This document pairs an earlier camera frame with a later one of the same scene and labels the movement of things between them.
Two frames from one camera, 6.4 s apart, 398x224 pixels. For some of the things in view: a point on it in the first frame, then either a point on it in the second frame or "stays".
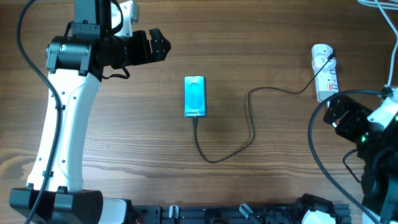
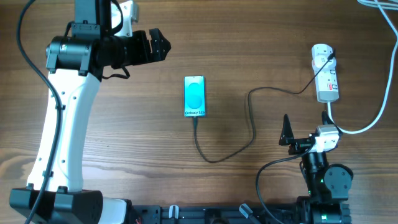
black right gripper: x=356 y=112 -> x=299 y=144
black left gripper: x=142 y=55 stays
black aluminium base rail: x=226 y=214 stays
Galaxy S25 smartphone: x=194 y=96 stays
